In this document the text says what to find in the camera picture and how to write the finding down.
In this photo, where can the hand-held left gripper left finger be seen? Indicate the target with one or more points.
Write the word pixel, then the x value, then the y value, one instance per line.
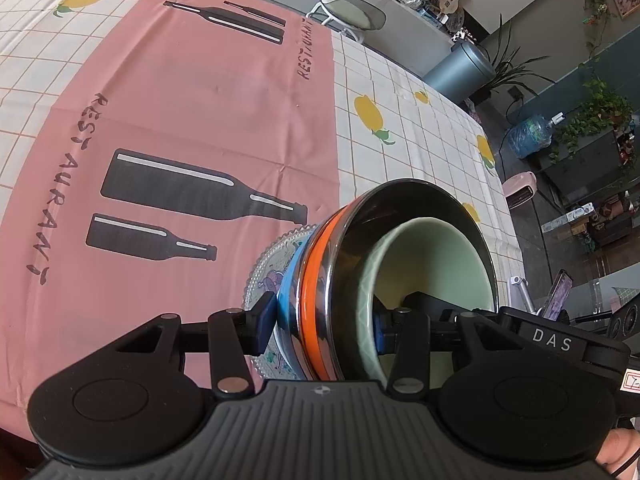
pixel 265 325

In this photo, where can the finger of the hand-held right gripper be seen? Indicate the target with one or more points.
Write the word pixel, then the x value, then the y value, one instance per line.
pixel 430 302

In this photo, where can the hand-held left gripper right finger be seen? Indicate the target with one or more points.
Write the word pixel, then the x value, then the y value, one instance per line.
pixel 382 332

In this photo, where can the fruit painted white plate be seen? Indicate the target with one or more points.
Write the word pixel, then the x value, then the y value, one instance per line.
pixel 280 360

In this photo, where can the blue steel bowl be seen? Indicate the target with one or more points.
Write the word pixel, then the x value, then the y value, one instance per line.
pixel 287 290

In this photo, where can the small white plate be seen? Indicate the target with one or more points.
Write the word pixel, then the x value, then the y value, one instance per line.
pixel 270 282

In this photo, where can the green ceramic bowl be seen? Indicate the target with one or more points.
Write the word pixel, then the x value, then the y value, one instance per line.
pixel 435 260

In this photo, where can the clear glass plate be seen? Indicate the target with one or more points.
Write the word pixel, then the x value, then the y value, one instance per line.
pixel 260 270

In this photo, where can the orange steel bowl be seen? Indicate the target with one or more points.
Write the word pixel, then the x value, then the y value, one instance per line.
pixel 312 280

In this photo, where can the person's right hand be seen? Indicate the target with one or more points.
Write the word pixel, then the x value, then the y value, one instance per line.
pixel 617 450

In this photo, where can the smartphone with lit screen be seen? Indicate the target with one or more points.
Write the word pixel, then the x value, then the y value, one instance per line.
pixel 560 292

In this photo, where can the white folding stand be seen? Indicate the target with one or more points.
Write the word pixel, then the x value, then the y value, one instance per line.
pixel 520 290

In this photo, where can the black speaker box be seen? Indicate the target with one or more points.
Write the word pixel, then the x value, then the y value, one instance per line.
pixel 627 310

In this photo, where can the white power strip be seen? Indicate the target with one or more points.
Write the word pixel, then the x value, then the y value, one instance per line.
pixel 570 216

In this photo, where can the pink space heater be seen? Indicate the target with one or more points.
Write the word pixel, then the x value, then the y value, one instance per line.
pixel 520 190

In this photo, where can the blue water jug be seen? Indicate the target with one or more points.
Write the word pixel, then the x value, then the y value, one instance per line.
pixel 530 135

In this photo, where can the leafy pothos plant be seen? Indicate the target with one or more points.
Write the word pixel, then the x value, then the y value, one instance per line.
pixel 595 110

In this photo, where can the grey round trash can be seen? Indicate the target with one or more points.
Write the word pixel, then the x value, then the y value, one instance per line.
pixel 457 72

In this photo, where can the lemon print checked tablecloth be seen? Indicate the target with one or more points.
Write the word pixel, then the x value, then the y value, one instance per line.
pixel 175 110

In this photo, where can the tall leafy potted plant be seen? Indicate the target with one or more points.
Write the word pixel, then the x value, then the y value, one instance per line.
pixel 510 55

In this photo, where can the decorative display plate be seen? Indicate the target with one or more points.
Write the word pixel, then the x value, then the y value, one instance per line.
pixel 455 21

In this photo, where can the round paper fan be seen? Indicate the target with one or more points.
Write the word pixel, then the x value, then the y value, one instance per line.
pixel 450 4

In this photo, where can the white swivel stool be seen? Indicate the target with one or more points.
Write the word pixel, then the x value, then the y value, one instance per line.
pixel 350 12

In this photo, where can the thin hanging vine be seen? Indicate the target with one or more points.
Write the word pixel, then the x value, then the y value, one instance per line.
pixel 595 10

